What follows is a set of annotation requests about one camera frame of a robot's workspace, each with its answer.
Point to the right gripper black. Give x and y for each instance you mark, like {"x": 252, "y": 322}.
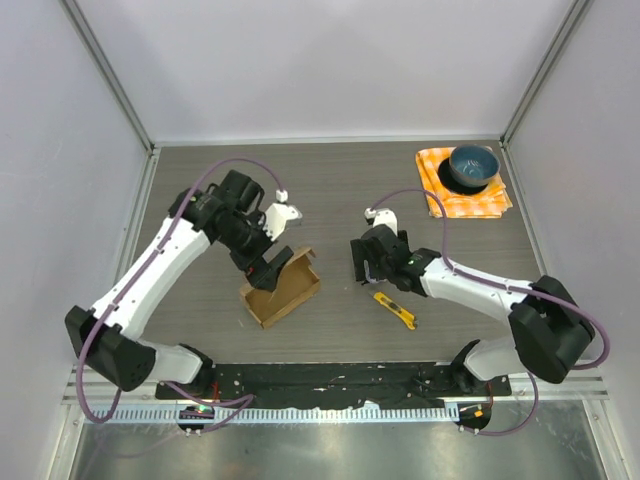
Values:
{"x": 360, "y": 255}

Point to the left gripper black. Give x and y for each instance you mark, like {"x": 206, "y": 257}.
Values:
{"x": 263, "y": 274}

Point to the brown cardboard express box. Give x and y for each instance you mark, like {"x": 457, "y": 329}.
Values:
{"x": 297, "y": 283}

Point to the yellow utility knife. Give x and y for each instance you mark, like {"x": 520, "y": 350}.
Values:
{"x": 408, "y": 319}

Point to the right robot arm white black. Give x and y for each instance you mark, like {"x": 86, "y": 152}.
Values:
{"x": 547, "y": 336}

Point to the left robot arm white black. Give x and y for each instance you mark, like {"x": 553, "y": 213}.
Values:
{"x": 107, "y": 337}

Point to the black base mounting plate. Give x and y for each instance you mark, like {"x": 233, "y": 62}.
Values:
{"x": 309, "y": 384}

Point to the blue ceramic bowl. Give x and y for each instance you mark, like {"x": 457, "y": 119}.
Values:
{"x": 473, "y": 166}

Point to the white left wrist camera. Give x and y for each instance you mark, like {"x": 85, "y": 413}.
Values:
{"x": 280, "y": 216}

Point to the white slotted cable duct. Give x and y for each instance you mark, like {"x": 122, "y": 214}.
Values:
{"x": 184, "y": 413}

